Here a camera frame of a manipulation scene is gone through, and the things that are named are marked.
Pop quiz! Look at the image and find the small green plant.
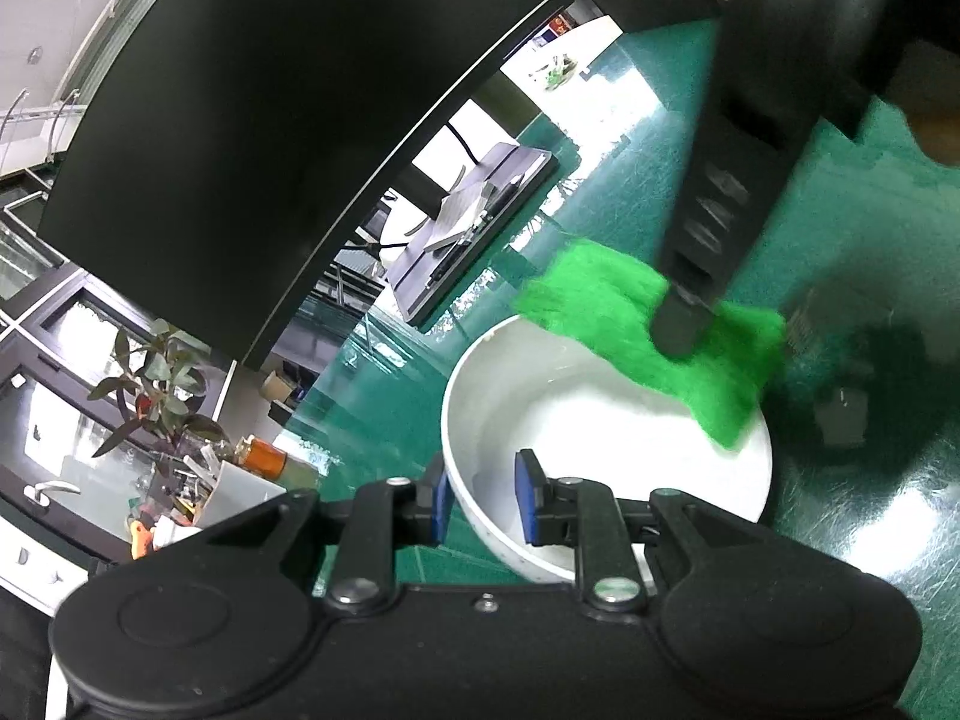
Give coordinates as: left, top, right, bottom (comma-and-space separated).
541, 54, 580, 91

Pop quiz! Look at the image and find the leafy potted plant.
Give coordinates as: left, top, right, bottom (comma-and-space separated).
88, 319, 233, 466

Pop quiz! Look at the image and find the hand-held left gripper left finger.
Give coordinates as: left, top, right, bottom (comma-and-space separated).
202, 454, 451, 612

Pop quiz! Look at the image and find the white cabinet with handle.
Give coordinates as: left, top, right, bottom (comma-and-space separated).
0, 360, 151, 601

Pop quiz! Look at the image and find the small notepad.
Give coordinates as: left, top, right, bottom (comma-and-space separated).
424, 181, 496, 252

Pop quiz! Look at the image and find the tan leather mouse pad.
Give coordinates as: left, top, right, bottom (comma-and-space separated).
907, 109, 960, 164

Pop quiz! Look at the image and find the grey monitor stand base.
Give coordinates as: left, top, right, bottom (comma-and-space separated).
386, 142, 560, 327

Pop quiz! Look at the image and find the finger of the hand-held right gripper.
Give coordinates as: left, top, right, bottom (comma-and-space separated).
651, 281, 732, 357

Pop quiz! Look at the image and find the white bowl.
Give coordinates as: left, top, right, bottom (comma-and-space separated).
441, 315, 774, 586

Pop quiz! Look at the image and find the green cleaning cloth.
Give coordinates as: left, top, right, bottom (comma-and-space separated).
514, 238, 788, 452

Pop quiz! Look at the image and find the white desk box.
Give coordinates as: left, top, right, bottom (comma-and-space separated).
196, 460, 290, 533

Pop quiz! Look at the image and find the orange bottle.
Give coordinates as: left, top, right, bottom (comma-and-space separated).
238, 436, 290, 478

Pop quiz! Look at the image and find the black curved monitor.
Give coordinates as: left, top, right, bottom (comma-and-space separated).
37, 0, 572, 372

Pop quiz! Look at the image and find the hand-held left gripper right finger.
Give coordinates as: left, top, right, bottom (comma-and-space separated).
514, 448, 781, 610

